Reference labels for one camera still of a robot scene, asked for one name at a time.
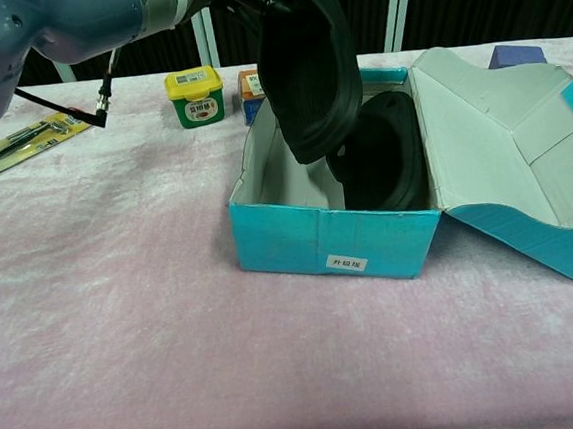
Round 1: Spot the orange biscuit box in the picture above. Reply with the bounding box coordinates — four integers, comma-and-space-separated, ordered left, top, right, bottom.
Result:
236, 68, 273, 128

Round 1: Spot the white frame post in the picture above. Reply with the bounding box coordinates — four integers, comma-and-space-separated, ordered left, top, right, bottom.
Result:
378, 0, 423, 52
190, 9, 221, 71
54, 59, 76, 84

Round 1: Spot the pink plush tablecloth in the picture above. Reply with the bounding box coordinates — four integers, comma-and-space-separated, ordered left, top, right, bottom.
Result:
0, 34, 573, 429

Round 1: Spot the purple foam cube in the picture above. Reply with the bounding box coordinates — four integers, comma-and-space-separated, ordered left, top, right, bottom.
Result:
486, 40, 550, 71

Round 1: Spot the black arm cable with plug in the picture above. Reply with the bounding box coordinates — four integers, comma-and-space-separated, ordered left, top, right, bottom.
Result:
11, 45, 129, 137

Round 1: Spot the black rubber slipper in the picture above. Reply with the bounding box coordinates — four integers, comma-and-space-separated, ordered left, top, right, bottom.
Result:
251, 0, 367, 170
319, 87, 430, 218

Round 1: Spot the teal cardboard shoe box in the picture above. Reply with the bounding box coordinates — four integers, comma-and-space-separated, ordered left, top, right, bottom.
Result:
216, 36, 573, 319

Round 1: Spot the green tub with yellow lid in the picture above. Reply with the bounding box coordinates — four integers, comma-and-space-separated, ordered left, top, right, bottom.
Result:
161, 63, 229, 132

